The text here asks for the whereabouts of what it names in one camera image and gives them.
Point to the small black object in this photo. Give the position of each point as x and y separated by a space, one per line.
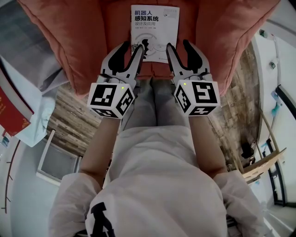
247 150

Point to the wooden stick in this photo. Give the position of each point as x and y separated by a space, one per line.
269 129

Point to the white paperback book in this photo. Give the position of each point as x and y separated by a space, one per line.
155 30

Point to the red-capped plastic bottle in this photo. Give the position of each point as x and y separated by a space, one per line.
5 140

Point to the pink cushioned armchair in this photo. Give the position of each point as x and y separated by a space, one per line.
81 46

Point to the white shelf frame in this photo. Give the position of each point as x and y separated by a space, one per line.
57 162

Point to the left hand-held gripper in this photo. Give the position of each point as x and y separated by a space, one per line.
101 95

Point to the wooden board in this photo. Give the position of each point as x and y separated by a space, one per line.
266 164

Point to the small jar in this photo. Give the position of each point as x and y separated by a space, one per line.
263 33
272 64

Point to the person's right forearm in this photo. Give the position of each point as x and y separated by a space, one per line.
207 145

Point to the clear plastic bottle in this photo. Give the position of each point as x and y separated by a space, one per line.
275 95

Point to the pale blue table cloth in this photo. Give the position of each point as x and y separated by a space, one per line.
44 108

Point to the red hardcover book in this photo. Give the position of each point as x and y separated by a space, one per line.
11 111

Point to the person's white sweatshirt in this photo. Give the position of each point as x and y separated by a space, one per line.
157 185

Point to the black window frame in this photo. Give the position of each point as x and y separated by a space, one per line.
286 96

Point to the person's left forearm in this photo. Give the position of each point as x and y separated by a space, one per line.
99 148

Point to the person's light jeans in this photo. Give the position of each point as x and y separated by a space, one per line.
152 104

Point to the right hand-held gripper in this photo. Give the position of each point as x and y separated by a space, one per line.
205 93

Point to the teal brush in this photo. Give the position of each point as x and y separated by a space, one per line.
275 109

